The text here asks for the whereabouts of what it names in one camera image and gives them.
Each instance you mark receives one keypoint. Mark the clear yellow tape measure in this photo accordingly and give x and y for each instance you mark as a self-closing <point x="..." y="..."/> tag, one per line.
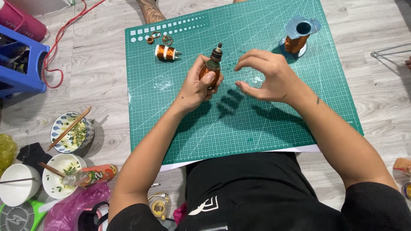
<point x="159" y="207"/>

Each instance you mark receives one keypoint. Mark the pink plastic bag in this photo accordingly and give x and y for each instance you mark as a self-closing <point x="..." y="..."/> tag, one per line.
<point x="67" y="208"/>

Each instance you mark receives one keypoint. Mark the green cutting mat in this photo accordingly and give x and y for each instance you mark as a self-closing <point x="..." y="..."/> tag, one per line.
<point x="244" y="128"/>

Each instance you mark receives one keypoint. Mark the white bowl with herb scraps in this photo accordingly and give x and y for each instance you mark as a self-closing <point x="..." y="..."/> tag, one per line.
<point x="53" y="187"/>

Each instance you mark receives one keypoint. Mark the blue patterned bowl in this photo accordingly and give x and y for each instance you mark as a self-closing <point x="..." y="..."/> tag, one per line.
<point x="64" y="144"/>

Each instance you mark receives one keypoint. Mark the wooden chopstick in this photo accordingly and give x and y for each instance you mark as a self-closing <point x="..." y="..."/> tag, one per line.
<point x="69" y="126"/>
<point x="72" y="127"/>
<point x="51" y="170"/>

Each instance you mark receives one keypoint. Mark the plastic bottle with orange label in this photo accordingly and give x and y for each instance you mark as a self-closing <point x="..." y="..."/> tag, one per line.
<point x="96" y="175"/>

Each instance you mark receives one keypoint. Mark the blue plastic stool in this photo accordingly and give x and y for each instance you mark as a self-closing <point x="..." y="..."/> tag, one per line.
<point x="29" y="81"/>

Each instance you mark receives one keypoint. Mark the white bobbin with copper coils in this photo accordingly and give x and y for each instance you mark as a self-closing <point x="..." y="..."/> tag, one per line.
<point x="165" y="52"/>

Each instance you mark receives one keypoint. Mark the magenta tumbler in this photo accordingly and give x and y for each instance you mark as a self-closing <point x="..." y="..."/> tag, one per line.
<point x="19" y="21"/>

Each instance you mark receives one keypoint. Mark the green and white racket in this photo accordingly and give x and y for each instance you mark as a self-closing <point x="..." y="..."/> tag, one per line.
<point x="17" y="218"/>

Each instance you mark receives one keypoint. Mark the empty white bowl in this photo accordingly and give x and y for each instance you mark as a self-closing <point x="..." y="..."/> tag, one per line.
<point x="19" y="192"/>

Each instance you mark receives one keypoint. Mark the person's right hand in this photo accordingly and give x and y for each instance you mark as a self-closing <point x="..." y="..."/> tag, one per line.
<point x="276" y="78"/>

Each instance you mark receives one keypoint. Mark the orange snack packet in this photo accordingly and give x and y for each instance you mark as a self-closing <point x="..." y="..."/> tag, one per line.
<point x="404" y="166"/>

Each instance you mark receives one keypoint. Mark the person's left hand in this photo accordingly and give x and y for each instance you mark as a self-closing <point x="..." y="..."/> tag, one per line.
<point x="192" y="91"/>

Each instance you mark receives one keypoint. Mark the person's black clothing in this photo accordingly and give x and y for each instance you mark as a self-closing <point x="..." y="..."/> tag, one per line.
<point x="257" y="199"/>

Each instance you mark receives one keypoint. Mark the copper wound motor armature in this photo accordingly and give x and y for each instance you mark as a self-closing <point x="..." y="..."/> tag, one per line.
<point x="212" y="69"/>

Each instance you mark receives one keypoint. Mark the yellow plastic bag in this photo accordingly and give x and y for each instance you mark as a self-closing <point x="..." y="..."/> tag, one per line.
<point x="6" y="154"/>

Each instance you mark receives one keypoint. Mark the thin dark stick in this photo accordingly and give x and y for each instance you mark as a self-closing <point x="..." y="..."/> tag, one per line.
<point x="17" y="180"/>

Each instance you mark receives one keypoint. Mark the small round jar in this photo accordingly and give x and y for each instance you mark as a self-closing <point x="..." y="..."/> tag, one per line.
<point x="407" y="191"/>

